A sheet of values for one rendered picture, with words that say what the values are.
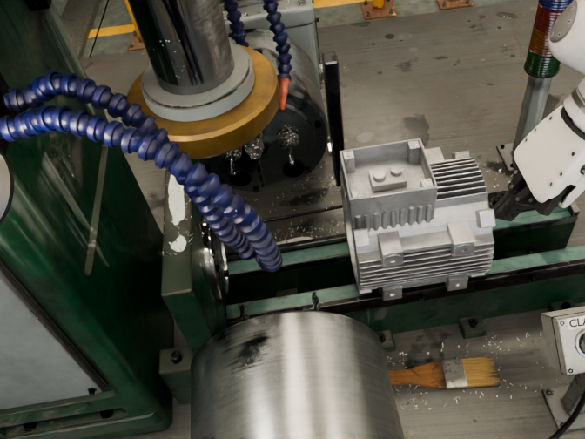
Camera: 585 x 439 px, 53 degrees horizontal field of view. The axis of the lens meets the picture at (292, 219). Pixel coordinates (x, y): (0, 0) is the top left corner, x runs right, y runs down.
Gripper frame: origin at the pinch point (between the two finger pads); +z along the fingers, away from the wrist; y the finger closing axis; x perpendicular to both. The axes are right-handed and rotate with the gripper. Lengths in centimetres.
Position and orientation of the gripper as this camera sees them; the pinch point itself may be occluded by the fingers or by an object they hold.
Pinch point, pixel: (509, 206)
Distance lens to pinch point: 87.7
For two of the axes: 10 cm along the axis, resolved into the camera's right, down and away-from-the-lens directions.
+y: -1.1, -7.5, 6.5
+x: -9.2, -1.7, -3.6
